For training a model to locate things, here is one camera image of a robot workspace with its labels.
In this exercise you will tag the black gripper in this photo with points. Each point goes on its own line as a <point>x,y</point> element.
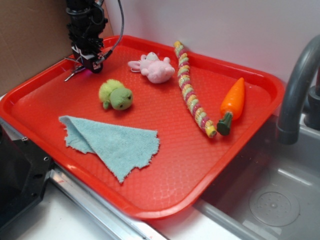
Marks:
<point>87,22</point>

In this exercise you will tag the green plush turtle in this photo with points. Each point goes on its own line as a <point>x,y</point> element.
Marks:
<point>113,93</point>

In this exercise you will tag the pink plush bunny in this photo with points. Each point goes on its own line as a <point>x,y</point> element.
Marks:
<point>155,70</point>

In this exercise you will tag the dark faucet handle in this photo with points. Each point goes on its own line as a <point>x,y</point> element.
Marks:
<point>312,117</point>

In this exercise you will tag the grey faucet spout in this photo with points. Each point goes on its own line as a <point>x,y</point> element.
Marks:
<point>305,74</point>

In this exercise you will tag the light blue cloth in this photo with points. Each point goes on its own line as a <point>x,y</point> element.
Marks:
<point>120,148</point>

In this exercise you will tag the grey toy sink basin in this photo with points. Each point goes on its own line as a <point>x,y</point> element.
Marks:
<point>269,191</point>

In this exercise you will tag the red plastic tray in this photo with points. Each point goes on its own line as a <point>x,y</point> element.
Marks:
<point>187,160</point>

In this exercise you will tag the multicoloured candy roll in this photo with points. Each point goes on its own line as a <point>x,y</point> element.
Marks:
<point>188,92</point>

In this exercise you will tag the brown cardboard panel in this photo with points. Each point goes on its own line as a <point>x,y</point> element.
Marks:
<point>33,37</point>

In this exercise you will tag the silver keys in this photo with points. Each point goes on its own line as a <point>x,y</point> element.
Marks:
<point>78,67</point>

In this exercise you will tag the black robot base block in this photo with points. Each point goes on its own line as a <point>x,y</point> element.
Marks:
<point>24,171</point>

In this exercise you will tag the orange plastic toy carrot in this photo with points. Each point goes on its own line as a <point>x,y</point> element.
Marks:
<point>231,107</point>

